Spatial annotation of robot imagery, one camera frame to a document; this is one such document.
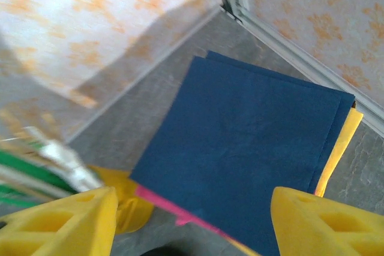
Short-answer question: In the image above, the white wrapped straw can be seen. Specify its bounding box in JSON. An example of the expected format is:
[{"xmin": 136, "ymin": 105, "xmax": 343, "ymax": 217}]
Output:
[{"xmin": 25, "ymin": 126, "xmax": 104, "ymax": 189}]

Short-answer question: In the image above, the yellow mug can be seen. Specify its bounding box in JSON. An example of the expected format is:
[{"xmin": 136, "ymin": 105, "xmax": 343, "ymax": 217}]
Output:
[{"xmin": 89, "ymin": 164, "xmax": 154, "ymax": 235}]

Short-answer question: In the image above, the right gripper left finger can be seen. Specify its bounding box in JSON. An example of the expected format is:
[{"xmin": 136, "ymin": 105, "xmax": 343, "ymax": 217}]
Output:
[{"xmin": 0, "ymin": 186, "xmax": 119, "ymax": 256}]

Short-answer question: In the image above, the blue paper napkin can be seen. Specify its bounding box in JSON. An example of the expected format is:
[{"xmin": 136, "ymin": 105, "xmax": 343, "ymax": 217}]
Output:
[
  {"xmin": 129, "ymin": 55, "xmax": 343, "ymax": 256},
  {"xmin": 206, "ymin": 50, "xmax": 356, "ymax": 195}
]

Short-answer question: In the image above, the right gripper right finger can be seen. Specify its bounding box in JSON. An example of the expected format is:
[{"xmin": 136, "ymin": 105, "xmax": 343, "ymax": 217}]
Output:
[{"xmin": 271, "ymin": 186, "xmax": 384, "ymax": 256}]

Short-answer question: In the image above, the pink paper napkin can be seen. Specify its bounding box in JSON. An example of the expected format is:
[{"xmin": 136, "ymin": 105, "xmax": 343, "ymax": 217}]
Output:
[{"xmin": 135, "ymin": 185, "xmax": 241, "ymax": 246}]

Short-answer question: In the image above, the green wrapped straw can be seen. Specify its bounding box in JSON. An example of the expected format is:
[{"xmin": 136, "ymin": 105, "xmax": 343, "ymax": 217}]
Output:
[
  {"xmin": 0, "ymin": 150, "xmax": 77, "ymax": 194},
  {"xmin": 0, "ymin": 185, "xmax": 35, "ymax": 207}
]

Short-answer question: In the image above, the yellow paper napkin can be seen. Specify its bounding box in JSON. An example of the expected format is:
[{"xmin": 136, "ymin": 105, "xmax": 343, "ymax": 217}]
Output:
[{"xmin": 313, "ymin": 108, "xmax": 365, "ymax": 198}]

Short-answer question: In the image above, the aluminium right side rail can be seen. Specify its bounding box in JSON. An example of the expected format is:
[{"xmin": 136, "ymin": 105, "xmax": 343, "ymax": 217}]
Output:
[{"xmin": 235, "ymin": 4, "xmax": 384, "ymax": 138}]

